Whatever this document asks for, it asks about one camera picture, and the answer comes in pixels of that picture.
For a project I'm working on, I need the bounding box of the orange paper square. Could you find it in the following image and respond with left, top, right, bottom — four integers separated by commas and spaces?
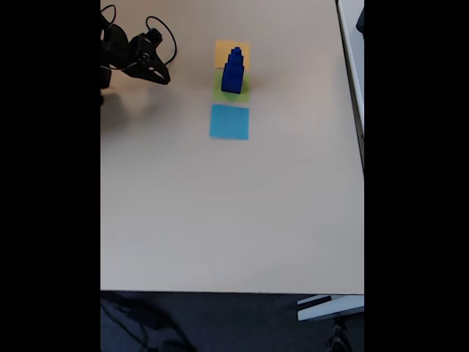
214, 40, 252, 70

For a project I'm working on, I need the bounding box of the green paper square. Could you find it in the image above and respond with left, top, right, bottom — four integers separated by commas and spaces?
213, 69, 252, 103

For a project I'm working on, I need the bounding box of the light blue paper square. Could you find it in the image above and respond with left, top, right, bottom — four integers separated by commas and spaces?
209, 103, 251, 142

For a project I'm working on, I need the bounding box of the large blue cube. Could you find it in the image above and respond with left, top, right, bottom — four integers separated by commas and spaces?
221, 71, 245, 95

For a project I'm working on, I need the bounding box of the medium blue cube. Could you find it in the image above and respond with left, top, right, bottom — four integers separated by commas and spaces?
222, 62, 245, 82

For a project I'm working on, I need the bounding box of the white neighbouring table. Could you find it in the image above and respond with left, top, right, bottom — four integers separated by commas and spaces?
336, 0, 365, 177

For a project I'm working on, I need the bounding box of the white table foot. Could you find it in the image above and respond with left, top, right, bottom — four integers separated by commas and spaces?
296, 294, 365, 323

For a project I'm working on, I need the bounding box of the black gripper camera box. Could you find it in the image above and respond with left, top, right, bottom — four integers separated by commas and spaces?
145, 28, 163, 47

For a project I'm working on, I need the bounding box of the black floor cable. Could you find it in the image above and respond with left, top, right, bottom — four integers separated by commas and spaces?
100, 293, 191, 352

